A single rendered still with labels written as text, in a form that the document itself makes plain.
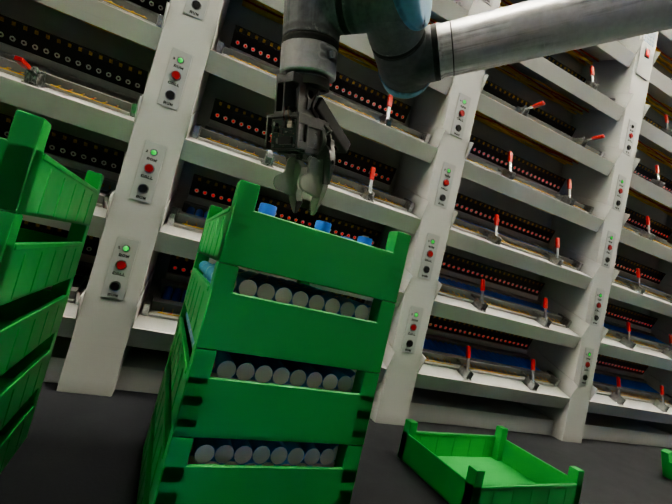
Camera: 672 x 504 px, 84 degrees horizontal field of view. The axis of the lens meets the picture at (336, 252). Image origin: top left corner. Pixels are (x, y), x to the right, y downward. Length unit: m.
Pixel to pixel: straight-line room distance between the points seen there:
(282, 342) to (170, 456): 0.14
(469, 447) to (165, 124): 0.98
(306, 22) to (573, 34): 0.40
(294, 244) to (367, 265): 0.09
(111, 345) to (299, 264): 0.57
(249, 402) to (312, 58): 0.48
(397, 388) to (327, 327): 0.67
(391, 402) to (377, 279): 0.68
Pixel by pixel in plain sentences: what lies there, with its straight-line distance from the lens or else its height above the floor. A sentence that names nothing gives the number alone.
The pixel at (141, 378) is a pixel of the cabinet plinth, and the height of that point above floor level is 0.03.
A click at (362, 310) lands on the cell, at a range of 0.43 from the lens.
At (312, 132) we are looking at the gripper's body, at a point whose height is 0.54.
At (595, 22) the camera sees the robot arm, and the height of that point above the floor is 0.79.
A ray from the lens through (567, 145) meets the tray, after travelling 1.46.
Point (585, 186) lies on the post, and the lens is 1.65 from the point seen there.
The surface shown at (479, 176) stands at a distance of 1.18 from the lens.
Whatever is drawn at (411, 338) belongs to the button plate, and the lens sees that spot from 1.04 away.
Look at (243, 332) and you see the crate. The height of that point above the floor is 0.26.
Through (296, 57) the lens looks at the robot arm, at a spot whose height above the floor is 0.64.
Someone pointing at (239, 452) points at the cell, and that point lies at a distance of 0.43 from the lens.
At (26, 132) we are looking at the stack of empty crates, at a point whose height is 0.38.
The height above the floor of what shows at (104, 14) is 0.72.
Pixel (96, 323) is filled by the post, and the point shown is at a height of 0.14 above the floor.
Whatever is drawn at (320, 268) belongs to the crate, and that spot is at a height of 0.34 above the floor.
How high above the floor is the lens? 0.33
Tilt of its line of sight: 4 degrees up
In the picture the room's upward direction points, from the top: 14 degrees clockwise
